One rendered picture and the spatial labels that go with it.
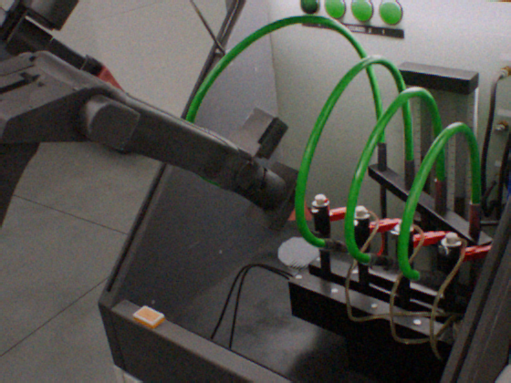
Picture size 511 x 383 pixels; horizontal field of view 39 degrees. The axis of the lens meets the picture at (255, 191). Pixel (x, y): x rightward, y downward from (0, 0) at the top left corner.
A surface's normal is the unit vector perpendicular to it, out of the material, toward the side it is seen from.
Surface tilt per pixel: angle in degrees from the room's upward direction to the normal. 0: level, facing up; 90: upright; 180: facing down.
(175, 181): 90
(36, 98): 20
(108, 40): 90
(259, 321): 0
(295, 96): 90
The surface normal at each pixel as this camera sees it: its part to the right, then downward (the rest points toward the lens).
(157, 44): 0.63, 0.31
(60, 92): 0.21, -0.78
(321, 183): -0.63, 0.44
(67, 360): -0.11, -0.87
